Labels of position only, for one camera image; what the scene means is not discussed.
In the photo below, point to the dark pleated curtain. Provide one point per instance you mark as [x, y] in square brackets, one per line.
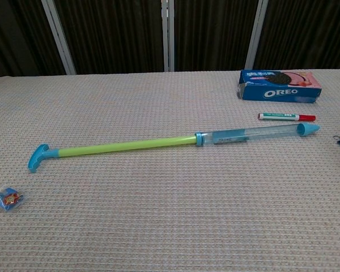
[113, 34]

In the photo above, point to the white screen frame post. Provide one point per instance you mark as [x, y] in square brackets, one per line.
[167, 37]
[59, 39]
[256, 37]

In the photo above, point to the small blue snack packet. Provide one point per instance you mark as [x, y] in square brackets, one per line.
[8, 199]

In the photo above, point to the blue Oreo cookie box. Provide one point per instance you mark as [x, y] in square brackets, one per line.
[283, 92]

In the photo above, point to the clear plastic tube container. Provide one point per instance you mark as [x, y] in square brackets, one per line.
[272, 131]

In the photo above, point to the beige woven tablecloth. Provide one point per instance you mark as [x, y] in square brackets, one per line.
[158, 204]

